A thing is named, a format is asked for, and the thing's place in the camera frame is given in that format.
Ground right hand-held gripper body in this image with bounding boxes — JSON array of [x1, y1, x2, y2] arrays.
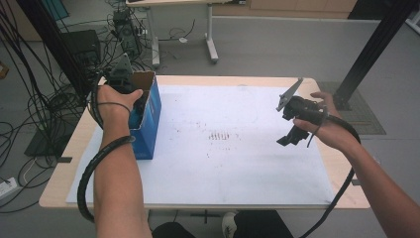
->
[[275, 77, 328, 127]]

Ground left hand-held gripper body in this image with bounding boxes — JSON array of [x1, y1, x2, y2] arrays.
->
[[104, 53, 142, 97]]

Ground blue cardboard box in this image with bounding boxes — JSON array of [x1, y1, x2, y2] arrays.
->
[[127, 69, 162, 161]]

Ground person's left hand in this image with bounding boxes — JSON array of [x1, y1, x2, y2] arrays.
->
[[96, 83, 144, 131]]

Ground person's right hand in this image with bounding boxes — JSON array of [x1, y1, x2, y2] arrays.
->
[[292, 91, 362, 152]]

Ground black computer tower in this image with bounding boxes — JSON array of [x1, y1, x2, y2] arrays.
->
[[112, 8, 143, 58]]

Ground black equipment case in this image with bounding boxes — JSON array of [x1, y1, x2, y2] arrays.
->
[[60, 29, 102, 67]]

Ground white table mat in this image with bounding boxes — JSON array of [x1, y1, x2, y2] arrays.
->
[[65, 84, 336, 205]]

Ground person's dark pants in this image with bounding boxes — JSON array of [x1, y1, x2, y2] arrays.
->
[[152, 209, 295, 238]]

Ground white-legged background desk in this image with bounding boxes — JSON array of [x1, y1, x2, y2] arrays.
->
[[126, 0, 247, 69]]

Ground white power strip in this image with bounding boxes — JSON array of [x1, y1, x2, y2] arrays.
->
[[0, 177, 20, 200]]

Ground thin black wrist cord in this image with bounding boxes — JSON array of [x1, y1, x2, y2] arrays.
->
[[96, 101, 132, 114], [306, 105, 330, 149]]

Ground thick black right gripper cable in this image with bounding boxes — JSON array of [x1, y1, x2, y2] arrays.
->
[[298, 105, 362, 238]]

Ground thick black gripper cable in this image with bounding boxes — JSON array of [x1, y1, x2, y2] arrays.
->
[[298, 105, 362, 238], [76, 73, 137, 223]]

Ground black metal stand post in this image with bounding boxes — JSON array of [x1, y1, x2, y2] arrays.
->
[[332, 0, 420, 111], [16, 0, 94, 97]]

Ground tangle of black floor cables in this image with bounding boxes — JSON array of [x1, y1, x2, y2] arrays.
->
[[0, 0, 197, 214]]

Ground thick black left gripper cable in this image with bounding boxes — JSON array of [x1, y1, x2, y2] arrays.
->
[[76, 73, 137, 223]]

